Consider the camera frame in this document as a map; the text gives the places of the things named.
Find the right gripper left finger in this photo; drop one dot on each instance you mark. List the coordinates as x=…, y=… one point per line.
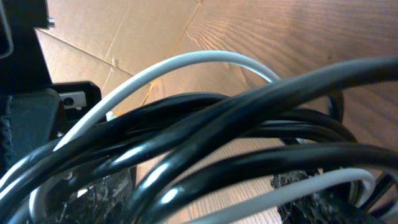
x=101, y=201

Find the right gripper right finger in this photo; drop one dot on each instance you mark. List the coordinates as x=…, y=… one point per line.
x=329, y=207

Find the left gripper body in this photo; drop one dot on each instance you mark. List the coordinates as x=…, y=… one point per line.
x=33, y=108

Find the cardboard box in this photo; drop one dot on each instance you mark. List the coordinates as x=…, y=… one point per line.
x=109, y=41

